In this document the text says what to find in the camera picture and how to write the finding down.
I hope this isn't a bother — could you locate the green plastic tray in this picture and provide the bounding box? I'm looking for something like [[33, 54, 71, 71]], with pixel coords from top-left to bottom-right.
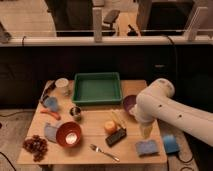
[[72, 72, 122, 106]]

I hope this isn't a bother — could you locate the white cup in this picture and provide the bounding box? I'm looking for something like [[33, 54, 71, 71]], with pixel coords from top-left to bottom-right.
[[55, 78, 69, 95]]

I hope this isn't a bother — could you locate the silver fork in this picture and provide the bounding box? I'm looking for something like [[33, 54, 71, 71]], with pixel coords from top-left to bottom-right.
[[90, 144, 120, 162]]

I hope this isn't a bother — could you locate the yellow banana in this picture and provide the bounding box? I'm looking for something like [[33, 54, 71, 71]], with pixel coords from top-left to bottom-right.
[[111, 111, 126, 129]]

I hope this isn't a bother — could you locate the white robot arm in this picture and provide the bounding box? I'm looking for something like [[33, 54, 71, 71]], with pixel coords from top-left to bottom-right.
[[134, 78, 213, 147]]

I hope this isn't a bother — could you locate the black rectangular block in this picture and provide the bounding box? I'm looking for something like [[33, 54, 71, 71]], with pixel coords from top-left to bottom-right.
[[105, 129, 126, 147]]

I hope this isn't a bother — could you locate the orange carrot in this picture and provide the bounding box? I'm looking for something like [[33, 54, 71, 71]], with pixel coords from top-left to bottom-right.
[[40, 109, 61, 120]]

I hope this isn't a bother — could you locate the bunch of dark grapes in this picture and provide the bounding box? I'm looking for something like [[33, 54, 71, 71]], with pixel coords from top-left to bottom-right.
[[22, 135, 48, 162]]

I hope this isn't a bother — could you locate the blue cylinder on floor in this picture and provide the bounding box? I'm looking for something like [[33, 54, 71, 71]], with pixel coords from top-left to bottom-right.
[[163, 135, 180, 154]]

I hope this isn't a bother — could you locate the blue small cup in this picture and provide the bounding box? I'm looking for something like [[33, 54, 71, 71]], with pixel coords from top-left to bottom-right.
[[44, 97, 59, 112]]

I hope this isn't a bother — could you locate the orange fruit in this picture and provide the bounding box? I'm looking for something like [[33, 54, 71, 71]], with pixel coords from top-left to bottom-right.
[[104, 121, 117, 134]]

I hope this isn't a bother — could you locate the metal cup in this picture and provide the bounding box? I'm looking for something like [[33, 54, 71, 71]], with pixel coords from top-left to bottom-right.
[[70, 106, 82, 121]]

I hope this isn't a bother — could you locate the black office chair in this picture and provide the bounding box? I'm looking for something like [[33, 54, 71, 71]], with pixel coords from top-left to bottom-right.
[[102, 10, 120, 36]]

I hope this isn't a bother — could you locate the blue sponge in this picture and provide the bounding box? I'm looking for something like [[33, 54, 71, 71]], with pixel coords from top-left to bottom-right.
[[135, 140, 159, 156]]

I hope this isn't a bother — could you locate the purple bowl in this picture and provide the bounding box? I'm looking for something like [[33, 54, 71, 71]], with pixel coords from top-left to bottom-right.
[[123, 95, 136, 115]]

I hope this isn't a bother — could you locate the red bowl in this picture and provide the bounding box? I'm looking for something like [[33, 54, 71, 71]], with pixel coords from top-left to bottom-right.
[[56, 121, 82, 147]]

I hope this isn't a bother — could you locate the white horizontal rail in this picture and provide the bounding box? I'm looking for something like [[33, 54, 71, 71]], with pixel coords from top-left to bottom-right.
[[0, 36, 213, 47]]

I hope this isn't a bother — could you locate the blue cloth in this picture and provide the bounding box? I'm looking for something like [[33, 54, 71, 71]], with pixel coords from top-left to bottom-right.
[[44, 122, 62, 143]]

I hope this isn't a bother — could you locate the wooden table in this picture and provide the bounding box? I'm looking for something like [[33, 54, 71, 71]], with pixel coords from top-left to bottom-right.
[[16, 79, 168, 171]]

